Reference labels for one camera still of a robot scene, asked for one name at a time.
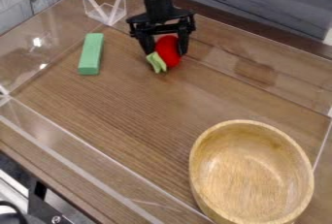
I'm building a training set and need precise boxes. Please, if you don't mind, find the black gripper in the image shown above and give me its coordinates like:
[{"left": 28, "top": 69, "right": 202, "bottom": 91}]
[{"left": 125, "top": 9, "right": 195, "bottom": 55}]

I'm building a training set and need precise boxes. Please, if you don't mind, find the red plush strawberry toy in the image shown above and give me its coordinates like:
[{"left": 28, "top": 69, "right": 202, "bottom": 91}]
[{"left": 145, "top": 35, "right": 182, "bottom": 74}]

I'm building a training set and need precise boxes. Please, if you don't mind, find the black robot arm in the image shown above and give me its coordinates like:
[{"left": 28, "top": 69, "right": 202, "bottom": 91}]
[{"left": 125, "top": 0, "right": 195, "bottom": 55}]

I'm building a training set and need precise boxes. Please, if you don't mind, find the clear acrylic corner stand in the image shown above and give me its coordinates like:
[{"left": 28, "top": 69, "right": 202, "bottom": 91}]
[{"left": 83, "top": 0, "right": 127, "bottom": 26}]

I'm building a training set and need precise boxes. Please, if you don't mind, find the green rectangular block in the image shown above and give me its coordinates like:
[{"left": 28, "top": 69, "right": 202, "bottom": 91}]
[{"left": 77, "top": 33, "right": 104, "bottom": 76}]

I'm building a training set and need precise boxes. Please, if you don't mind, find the clear acrylic tray barrier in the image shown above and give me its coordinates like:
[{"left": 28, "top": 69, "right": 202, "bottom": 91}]
[{"left": 0, "top": 0, "right": 332, "bottom": 224}]

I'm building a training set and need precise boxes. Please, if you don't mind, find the wooden bowl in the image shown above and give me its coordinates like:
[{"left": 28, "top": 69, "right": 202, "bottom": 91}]
[{"left": 187, "top": 119, "right": 313, "bottom": 224}]

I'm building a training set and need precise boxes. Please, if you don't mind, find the black table leg bracket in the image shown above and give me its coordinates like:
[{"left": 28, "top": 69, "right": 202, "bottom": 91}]
[{"left": 26, "top": 180, "right": 73, "bottom": 224}]

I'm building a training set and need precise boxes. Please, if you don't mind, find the black cable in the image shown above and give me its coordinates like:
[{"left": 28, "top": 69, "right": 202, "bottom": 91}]
[{"left": 0, "top": 200, "right": 29, "bottom": 224}]

